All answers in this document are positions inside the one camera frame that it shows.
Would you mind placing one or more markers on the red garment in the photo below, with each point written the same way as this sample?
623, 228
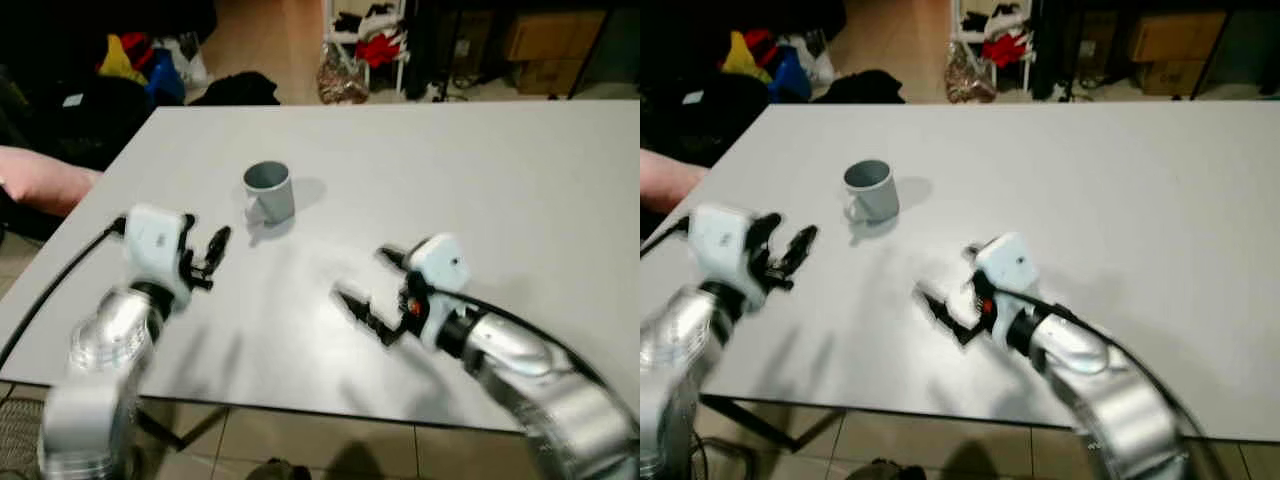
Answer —
380, 48
1005, 48

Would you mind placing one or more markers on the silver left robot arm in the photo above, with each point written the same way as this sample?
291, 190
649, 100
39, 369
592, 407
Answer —
105, 350
680, 345

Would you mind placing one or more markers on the black shelf frame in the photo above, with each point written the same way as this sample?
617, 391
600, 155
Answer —
425, 50
1050, 50

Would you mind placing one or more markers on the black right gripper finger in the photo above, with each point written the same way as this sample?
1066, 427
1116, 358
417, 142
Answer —
945, 312
393, 258
976, 252
368, 314

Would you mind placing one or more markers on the patterned plastic bag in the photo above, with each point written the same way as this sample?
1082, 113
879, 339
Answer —
966, 78
340, 78

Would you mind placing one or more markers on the large cardboard box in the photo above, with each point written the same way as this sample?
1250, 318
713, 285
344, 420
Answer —
1180, 35
555, 35

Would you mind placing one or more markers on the white rack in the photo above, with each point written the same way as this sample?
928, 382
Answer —
328, 30
958, 30

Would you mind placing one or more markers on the black table leg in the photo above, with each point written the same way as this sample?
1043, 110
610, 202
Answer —
165, 428
755, 418

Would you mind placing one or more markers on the black bag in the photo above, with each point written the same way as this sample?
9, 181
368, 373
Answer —
862, 88
238, 90

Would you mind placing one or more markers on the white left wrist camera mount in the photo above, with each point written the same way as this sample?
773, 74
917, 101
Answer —
152, 245
722, 240

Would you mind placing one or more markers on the yellow cloth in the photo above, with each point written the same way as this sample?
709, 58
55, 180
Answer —
745, 58
118, 62

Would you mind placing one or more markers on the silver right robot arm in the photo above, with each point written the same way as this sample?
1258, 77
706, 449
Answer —
1100, 390
540, 390

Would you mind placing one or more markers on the dark robot foot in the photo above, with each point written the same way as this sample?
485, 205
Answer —
898, 470
278, 470

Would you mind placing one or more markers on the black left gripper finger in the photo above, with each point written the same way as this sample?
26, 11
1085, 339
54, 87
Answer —
769, 226
800, 250
218, 248
189, 226

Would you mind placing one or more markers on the blue cloth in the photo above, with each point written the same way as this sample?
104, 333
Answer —
165, 80
790, 76

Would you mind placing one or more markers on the small cardboard box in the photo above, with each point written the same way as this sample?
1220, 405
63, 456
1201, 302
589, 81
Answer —
550, 78

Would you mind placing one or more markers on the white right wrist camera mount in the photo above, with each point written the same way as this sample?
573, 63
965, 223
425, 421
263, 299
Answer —
438, 268
1006, 265

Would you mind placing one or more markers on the black clothes heap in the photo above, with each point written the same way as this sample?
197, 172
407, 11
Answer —
700, 115
70, 120

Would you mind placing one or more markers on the grey mug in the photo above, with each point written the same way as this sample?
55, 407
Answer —
272, 195
874, 193

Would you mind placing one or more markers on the red cloth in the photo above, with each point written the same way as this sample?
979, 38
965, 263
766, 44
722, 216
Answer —
138, 48
762, 44

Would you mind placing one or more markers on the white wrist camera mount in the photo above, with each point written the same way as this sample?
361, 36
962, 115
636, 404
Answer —
1006, 265
438, 268
152, 245
722, 240

